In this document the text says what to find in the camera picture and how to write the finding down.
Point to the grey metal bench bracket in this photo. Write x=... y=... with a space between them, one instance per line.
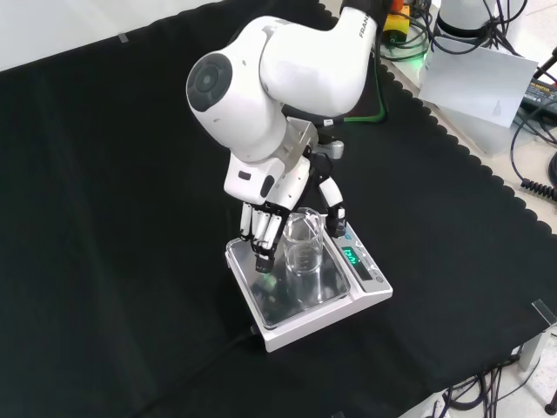
x=537 y=344

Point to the grey tape strip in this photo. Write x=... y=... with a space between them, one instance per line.
x=124 y=38

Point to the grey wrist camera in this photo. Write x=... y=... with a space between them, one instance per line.
x=333 y=149

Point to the black tripod leg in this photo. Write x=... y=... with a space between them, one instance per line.
x=546 y=65

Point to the electronic balance with steel pan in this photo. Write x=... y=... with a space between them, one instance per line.
x=304 y=322

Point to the black bench cloth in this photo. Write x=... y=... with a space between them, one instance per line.
x=109 y=217

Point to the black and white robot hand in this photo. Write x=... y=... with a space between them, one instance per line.
x=250 y=176

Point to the yellow stop button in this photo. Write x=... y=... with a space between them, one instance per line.
x=396 y=24

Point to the clear glass beaker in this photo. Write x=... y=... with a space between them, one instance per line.
x=304 y=261

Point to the white round device base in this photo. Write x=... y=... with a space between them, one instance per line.
x=457 y=17

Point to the black power adapter yellow label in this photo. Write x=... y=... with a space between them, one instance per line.
x=539 y=93

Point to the silver wrist mount bracket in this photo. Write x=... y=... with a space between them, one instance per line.
x=300 y=137

